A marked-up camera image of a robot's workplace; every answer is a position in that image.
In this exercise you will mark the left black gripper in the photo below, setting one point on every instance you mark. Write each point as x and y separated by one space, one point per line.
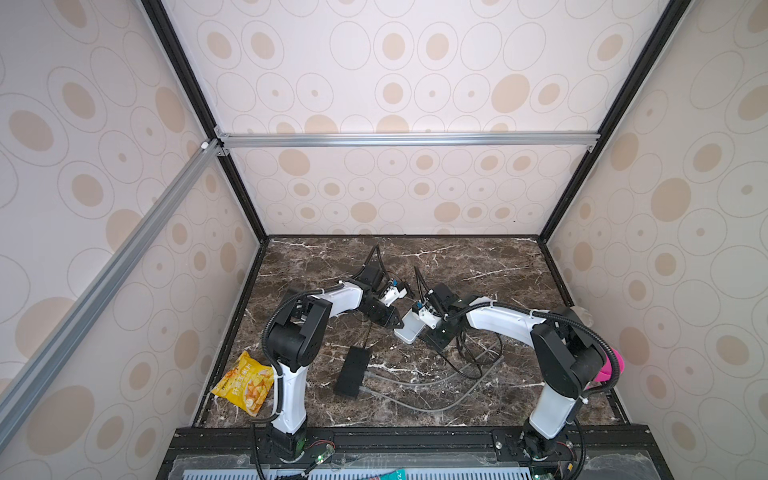
390 318

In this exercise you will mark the yellow snack bag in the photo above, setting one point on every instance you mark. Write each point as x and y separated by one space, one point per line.
247 385

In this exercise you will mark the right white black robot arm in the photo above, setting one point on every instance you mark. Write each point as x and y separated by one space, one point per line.
574 362

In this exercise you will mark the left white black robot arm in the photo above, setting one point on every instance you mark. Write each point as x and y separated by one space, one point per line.
294 333

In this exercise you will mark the horizontal aluminium rail back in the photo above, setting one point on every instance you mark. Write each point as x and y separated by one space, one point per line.
424 139

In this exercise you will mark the white network switch box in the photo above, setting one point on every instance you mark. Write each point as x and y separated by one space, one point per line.
412 325

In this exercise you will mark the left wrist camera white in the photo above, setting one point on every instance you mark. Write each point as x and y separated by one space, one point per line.
394 291

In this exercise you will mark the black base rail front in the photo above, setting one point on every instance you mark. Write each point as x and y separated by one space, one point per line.
588 452

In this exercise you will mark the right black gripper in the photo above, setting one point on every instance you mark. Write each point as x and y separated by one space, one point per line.
428 336

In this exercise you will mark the diagonal aluminium rail left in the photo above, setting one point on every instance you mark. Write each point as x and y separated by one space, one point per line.
32 381

